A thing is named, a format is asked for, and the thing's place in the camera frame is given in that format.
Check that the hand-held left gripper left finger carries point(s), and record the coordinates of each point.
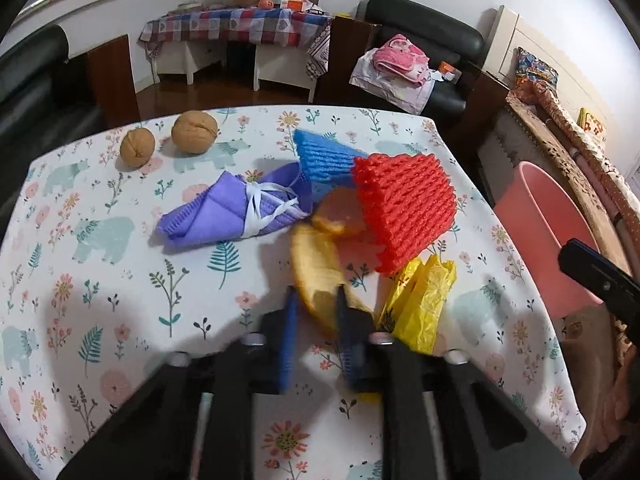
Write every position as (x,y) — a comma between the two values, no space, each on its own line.
(287,340)

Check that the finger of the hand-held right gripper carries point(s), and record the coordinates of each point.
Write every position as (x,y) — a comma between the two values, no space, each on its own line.
(595,275)

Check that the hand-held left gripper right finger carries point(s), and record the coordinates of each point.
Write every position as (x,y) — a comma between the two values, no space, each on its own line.
(345,340)

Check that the long orange peel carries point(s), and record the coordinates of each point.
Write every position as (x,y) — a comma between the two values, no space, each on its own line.
(312,270)

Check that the pink plastic bucket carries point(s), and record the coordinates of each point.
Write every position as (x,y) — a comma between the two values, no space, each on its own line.
(540,220)

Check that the yellow plastic bag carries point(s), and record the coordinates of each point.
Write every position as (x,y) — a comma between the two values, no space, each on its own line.
(420,305)

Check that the red foam fruit net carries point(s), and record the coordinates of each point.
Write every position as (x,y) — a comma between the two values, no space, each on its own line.
(405,205)

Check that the purple face mask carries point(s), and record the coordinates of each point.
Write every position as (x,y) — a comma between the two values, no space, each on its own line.
(200,215)

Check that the blue foam fruit net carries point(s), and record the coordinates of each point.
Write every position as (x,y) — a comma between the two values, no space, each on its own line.
(320,160)

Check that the brown cloth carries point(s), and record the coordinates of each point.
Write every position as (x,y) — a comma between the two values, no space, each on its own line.
(595,370)

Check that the dotted patchwork quilt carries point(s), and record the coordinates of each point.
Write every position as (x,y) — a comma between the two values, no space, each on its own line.
(595,160)

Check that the brown floral blanket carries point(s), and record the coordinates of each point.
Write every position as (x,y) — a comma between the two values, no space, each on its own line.
(555,155)

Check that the yellow patterned pillow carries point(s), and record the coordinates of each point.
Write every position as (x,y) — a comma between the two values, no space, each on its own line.
(591,121)

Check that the colourful cartoon pillow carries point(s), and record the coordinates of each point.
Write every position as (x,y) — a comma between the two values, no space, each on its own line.
(535,72)

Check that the large walnut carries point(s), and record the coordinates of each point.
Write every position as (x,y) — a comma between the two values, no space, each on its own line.
(195,132)

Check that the small walnut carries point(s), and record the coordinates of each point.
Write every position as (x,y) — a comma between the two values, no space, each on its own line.
(137,147)

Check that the small orange box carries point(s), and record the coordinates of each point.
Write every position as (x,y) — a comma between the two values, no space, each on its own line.
(449,72)

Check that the bed with cream headboard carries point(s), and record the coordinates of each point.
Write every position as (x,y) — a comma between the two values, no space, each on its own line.
(505,40)

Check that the white desk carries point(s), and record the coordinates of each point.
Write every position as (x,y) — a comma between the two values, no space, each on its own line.
(275,67)

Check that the pink folded clothing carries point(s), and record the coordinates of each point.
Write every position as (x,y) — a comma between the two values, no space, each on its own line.
(400,57)

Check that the black armchair with wooden sides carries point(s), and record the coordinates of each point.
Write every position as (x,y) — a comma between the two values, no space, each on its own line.
(30,85)
(425,20)

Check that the plaid tablecloth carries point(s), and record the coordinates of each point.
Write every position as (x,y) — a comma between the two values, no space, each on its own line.
(225,25)

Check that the orange white box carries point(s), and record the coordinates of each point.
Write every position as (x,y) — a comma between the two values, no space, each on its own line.
(296,4)

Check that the flat book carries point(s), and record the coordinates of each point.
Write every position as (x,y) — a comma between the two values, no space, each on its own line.
(189,7)

